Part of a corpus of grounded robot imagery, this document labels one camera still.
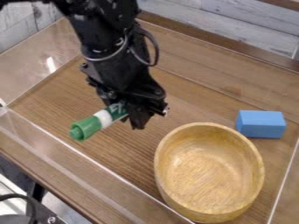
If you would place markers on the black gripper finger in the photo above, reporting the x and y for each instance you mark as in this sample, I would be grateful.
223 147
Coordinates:
109 97
139 114

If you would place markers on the clear acrylic barrier wall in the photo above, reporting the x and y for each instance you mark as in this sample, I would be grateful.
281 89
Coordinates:
94 190

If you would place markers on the green Expo marker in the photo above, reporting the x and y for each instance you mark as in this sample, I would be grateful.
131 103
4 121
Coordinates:
85 128

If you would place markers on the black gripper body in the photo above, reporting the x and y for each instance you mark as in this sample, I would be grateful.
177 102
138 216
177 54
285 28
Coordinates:
122 71

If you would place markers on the blue foam block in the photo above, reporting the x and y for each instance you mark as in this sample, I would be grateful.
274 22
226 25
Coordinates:
261 124

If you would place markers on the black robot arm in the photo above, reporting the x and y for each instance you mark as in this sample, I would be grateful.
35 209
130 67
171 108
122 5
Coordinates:
105 23

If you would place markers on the brown wooden bowl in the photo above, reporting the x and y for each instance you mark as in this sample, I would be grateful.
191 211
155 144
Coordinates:
209 172

